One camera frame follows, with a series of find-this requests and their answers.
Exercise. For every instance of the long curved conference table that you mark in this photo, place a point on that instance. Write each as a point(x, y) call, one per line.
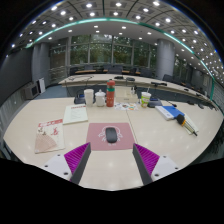
point(100, 79)

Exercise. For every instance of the white lidded mug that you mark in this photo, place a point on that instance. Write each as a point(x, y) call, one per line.
point(100, 99)

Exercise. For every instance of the pink printed mouse pad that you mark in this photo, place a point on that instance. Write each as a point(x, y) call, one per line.
point(95, 140)

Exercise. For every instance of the white booklet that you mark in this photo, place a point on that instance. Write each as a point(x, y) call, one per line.
point(192, 124)

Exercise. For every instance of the blue and white book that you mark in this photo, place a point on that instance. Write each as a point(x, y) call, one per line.
point(168, 111)

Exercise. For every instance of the white paper document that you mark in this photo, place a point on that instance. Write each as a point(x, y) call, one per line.
point(75, 114)

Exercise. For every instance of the ceiling lights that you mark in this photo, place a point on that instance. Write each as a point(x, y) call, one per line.
point(118, 4)

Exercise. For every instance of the black computer mouse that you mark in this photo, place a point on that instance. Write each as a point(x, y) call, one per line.
point(111, 135)

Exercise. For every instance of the green and white drink cup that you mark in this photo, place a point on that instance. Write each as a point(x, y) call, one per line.
point(145, 100)

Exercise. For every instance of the dark office chairs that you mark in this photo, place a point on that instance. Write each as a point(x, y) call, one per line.
point(146, 72)

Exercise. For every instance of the red and white magazine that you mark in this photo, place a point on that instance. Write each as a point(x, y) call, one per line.
point(49, 136)

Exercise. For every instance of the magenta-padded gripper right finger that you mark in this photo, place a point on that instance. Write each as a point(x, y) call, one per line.
point(146, 158)

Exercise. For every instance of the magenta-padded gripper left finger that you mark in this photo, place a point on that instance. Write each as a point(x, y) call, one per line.
point(77, 157)

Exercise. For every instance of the red bottle with green band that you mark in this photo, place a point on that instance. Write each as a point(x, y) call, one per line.
point(110, 96)

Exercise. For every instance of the dark conference microphone unit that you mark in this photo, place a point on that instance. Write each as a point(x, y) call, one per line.
point(79, 99)
point(154, 103)

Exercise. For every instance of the beige cardboard box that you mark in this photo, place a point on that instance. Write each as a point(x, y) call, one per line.
point(126, 96)

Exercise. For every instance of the colourful sticker sheet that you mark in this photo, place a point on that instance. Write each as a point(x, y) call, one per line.
point(126, 106)

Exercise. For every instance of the white paper cup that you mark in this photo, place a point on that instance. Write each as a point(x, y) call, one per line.
point(88, 98)

